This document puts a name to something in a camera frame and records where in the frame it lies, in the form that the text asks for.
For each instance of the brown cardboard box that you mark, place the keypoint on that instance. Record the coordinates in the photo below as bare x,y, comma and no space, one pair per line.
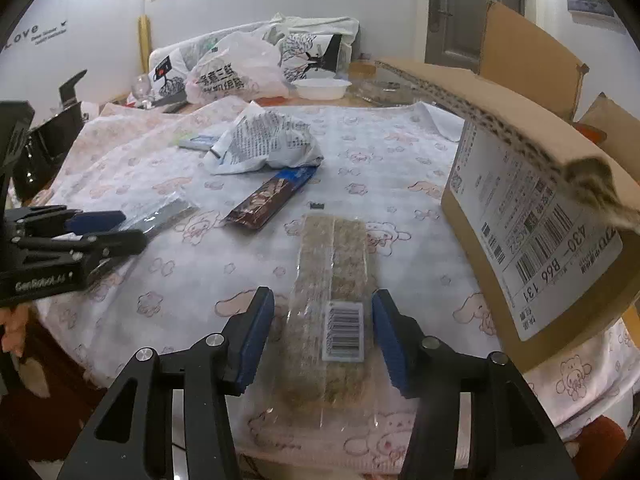
548,218

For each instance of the white printed snack bag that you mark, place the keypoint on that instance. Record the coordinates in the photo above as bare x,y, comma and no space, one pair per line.
261,138

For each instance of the white black tree cushion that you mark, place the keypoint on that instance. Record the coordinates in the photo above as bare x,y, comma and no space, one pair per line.
305,55

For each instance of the white red-print cushion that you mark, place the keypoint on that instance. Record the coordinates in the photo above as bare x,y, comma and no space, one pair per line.
169,75

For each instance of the bear-print tablecloth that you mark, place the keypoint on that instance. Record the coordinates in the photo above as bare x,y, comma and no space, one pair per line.
387,168

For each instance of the green white candy stick pack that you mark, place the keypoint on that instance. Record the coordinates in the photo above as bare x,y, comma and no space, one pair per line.
201,142

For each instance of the white plastic bowl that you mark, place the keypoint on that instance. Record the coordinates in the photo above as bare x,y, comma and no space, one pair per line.
321,89

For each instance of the brown chocolate bar pack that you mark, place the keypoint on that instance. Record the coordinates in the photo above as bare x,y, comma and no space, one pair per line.
258,208

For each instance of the clear cereal bar pack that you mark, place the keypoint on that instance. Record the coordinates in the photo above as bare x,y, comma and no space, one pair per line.
327,339

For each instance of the wine glass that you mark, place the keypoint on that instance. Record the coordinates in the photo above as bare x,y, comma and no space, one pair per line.
141,90

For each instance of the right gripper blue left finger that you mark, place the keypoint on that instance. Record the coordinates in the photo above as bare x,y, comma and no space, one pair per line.
253,331

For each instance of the long dark seaweed bar pack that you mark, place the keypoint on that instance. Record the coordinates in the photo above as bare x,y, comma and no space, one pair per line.
160,215

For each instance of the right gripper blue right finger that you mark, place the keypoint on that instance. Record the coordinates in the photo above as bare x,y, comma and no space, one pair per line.
399,337

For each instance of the dark entrance door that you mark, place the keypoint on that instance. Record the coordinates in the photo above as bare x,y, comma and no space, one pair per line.
455,31

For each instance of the glass ashtray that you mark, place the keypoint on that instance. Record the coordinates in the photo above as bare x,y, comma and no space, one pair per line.
382,93

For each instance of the white printed plastic bag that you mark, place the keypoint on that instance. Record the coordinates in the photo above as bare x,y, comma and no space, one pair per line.
241,65

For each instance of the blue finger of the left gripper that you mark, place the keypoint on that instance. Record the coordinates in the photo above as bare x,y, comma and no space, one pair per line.
94,248
94,222

